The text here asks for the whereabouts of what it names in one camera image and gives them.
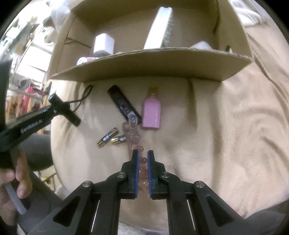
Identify black gold battery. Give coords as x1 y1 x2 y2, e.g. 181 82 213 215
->
111 135 126 144
97 127 119 147

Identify black rectangular device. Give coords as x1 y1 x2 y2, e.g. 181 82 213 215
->
107 85 142 124

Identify pink bead bracelet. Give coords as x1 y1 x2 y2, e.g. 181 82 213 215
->
121 112 150 190

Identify pink perfume bottle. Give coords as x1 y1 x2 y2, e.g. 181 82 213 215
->
142 86 161 129

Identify person's left hand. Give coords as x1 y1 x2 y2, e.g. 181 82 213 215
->
0 150 33 226

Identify wooden chair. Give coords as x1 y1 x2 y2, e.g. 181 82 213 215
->
5 94 48 123

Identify tan bed sheet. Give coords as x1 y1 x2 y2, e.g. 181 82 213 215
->
51 18 288 234

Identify brown cardboard box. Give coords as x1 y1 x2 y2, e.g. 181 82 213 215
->
48 1 253 82

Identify white flat box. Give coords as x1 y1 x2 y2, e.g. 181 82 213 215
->
144 7 173 50

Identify black cord loop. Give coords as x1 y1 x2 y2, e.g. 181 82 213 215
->
68 84 94 111

